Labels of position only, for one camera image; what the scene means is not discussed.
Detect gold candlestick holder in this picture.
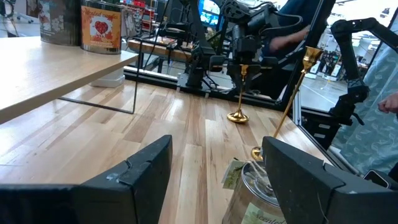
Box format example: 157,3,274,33
226,64,250,124
251,45,324,162

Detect person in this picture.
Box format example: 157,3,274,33
267,0,336,60
331,18,398,175

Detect dark floral label candle tin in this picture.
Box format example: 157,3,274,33
39,0,83,47

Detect blue lit background screen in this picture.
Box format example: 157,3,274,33
198,0,220,27

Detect green label candle tin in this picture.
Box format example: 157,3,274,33
221,159,289,224

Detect wooden shelf riser black legs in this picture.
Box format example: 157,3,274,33
0,36,140,125

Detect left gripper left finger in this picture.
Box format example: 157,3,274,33
0,134,174,224

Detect wooden background table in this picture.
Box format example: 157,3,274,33
127,37,195,62

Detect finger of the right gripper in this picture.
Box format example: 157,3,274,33
227,65,242,84
248,64,262,82

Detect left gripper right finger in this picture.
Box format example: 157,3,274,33
262,136,398,224

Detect white plant pot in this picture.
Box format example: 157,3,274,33
89,67,126,89

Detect person's hand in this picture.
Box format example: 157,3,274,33
377,93,398,114

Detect black jointed background arm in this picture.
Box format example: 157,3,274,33
329,17,398,127

